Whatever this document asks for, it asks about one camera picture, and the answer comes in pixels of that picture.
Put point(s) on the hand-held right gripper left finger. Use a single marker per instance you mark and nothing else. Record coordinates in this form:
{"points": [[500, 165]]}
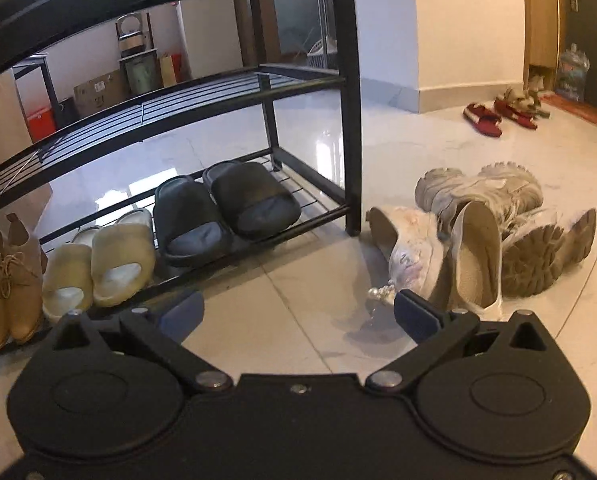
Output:
{"points": [[178, 317]]}

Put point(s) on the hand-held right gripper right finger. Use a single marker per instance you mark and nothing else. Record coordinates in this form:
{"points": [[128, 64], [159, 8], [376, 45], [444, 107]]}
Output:
{"points": [[416, 312]]}

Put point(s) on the black slide slipper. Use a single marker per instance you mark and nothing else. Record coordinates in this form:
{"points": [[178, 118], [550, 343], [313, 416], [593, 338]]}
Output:
{"points": [[251, 195], [188, 215]]}

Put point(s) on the black metal shoe rack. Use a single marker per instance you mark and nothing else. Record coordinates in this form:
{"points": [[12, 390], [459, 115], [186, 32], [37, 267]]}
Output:
{"points": [[347, 110]]}

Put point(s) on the white floral flat shoe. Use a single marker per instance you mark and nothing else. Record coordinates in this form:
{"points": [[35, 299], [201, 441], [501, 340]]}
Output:
{"points": [[413, 245], [478, 260]]}

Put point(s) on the beige foam slide slipper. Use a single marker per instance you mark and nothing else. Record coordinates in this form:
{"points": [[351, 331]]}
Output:
{"points": [[123, 250], [68, 270]]}

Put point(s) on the grey chunky sneaker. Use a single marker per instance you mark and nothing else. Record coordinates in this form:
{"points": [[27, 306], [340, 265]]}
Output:
{"points": [[533, 260], [478, 190]]}

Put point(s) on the red loafer shoe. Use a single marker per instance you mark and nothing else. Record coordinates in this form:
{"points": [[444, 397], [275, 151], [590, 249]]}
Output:
{"points": [[483, 119], [515, 112]]}

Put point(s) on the red storage box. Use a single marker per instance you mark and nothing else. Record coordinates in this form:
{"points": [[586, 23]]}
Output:
{"points": [[42, 125]]}

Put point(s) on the cardboard box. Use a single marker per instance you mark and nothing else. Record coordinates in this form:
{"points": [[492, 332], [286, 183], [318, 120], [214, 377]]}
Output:
{"points": [[98, 92]]}

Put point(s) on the beige green shoe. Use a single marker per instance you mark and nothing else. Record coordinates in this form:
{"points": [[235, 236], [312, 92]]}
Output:
{"points": [[528, 100]]}

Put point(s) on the green small cabinet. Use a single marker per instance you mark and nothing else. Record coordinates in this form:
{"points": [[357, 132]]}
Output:
{"points": [[139, 74]]}

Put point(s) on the yellow paper bag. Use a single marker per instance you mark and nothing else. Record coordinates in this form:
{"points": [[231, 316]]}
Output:
{"points": [[168, 70]]}

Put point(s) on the brown paper bag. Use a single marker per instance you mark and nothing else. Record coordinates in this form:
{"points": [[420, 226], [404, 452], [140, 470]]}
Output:
{"points": [[1, 135]]}

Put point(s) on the red doormat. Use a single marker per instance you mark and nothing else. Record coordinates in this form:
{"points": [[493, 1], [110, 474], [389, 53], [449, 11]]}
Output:
{"points": [[585, 112]]}

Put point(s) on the black side table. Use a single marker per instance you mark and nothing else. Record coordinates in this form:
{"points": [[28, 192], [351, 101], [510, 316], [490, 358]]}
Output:
{"points": [[46, 80]]}

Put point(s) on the white plastic basket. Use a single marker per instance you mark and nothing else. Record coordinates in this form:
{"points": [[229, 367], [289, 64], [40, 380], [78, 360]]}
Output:
{"points": [[323, 52]]}

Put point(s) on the large water jug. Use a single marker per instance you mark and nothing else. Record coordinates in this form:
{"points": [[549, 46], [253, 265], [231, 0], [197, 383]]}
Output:
{"points": [[572, 75]]}

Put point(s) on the silver rice cooker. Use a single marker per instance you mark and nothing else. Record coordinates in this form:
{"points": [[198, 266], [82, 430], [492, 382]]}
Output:
{"points": [[132, 35]]}

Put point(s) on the wooden door frame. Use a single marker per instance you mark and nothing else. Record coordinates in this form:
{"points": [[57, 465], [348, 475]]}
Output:
{"points": [[540, 20]]}

